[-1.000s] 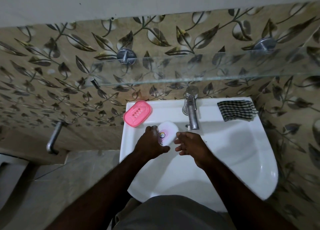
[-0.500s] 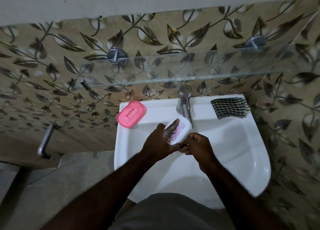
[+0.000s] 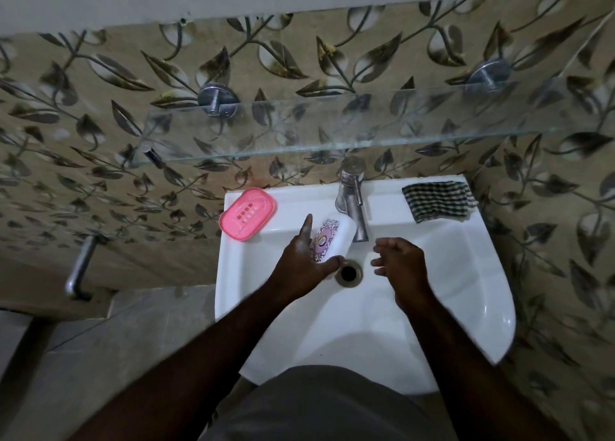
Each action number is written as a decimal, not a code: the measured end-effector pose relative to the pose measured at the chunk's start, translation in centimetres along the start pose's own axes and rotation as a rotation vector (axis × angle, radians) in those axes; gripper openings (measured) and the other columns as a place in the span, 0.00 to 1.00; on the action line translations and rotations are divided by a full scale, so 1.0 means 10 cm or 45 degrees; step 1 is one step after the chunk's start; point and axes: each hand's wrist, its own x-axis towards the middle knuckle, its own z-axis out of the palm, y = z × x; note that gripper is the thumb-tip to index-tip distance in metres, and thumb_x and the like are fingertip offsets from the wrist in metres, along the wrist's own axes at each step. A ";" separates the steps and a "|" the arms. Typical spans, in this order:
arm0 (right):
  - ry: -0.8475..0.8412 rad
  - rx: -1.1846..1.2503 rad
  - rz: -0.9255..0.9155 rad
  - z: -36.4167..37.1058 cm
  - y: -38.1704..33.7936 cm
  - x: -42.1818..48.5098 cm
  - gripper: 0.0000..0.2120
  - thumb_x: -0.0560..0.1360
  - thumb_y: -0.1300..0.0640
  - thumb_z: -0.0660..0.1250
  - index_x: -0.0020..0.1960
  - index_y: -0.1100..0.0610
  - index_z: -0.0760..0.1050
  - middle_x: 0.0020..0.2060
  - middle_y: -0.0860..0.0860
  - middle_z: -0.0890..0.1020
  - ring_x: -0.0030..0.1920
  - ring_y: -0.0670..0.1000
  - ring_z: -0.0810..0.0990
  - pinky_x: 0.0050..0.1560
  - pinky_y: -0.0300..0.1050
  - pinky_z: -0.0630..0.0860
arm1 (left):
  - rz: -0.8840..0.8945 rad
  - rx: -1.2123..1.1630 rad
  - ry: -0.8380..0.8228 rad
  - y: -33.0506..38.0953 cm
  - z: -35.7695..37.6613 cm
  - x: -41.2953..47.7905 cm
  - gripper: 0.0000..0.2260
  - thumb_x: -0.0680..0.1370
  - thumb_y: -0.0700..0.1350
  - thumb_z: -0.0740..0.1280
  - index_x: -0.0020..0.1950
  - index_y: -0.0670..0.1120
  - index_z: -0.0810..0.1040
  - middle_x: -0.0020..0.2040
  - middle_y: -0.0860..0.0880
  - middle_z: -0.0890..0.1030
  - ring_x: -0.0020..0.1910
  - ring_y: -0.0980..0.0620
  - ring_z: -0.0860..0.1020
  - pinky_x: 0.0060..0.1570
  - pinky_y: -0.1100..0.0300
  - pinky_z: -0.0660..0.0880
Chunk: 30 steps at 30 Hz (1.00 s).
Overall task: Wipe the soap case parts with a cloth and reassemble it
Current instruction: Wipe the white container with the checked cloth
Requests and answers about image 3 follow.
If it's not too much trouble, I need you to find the person's right hand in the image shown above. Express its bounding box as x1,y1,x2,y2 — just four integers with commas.
370,237,434,312

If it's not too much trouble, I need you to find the person's left hand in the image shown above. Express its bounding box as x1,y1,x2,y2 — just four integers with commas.
267,213,347,304

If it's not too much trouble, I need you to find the white printed bottle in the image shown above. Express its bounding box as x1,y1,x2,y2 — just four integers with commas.
310,213,357,264

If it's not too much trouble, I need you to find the person's right forearm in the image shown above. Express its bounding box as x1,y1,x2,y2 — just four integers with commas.
399,292,572,441

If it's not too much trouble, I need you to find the person's left forearm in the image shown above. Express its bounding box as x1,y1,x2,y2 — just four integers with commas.
67,282,299,441

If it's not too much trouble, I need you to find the metal sink drain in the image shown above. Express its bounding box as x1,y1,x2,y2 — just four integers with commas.
335,259,363,289

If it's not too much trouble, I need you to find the white ceramic wash basin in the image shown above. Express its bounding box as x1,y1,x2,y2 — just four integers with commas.
214,175,517,396

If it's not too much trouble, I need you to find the chrome basin faucet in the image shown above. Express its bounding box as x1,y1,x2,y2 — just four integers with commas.
335,156,370,243

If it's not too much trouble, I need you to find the black white checkered cloth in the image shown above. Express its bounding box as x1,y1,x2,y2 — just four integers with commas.
402,181,477,224

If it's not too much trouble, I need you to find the pink plastic soap dish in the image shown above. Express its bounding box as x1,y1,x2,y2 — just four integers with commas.
219,187,277,242

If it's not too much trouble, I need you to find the person's grey shirt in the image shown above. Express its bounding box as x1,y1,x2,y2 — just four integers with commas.
199,365,445,441

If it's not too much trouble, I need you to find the glass wall shelf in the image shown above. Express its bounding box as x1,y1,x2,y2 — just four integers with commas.
126,73,615,170

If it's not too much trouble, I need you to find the round chrome shelf bracket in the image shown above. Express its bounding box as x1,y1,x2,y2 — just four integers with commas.
467,58,513,92
197,83,240,118

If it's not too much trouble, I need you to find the chrome wall pipe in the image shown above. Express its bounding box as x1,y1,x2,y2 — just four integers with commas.
64,233,109,302

